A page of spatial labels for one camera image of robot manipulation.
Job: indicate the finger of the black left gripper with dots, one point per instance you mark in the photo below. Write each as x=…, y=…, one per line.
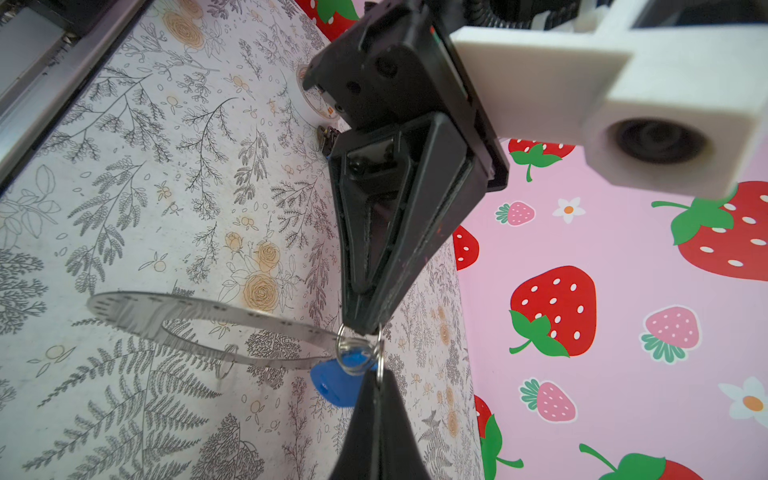
x=369, y=171
x=444, y=183

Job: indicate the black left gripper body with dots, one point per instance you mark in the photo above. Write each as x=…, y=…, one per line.
x=398, y=63

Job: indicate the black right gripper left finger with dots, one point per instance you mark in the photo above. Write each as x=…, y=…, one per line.
x=359, y=458

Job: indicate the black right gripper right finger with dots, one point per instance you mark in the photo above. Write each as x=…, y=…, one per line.
x=399, y=456

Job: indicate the blue headed key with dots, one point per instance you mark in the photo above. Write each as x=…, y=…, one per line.
x=339, y=381

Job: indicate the large silver keyring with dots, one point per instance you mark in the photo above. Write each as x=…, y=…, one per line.
x=211, y=329

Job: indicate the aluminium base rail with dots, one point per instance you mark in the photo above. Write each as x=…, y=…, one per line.
x=50, y=50

